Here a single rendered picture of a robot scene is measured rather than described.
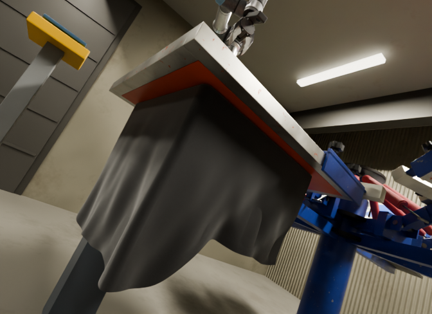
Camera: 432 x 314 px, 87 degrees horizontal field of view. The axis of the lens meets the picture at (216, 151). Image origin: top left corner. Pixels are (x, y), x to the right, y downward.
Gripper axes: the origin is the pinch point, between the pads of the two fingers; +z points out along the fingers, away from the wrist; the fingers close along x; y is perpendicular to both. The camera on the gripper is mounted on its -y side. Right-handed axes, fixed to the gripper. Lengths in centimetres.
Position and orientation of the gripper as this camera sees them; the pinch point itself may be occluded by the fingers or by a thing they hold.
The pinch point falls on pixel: (236, 47)
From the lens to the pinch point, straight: 105.5
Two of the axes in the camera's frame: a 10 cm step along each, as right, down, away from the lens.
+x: -7.6, -4.7, -4.5
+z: -4.0, 8.8, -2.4
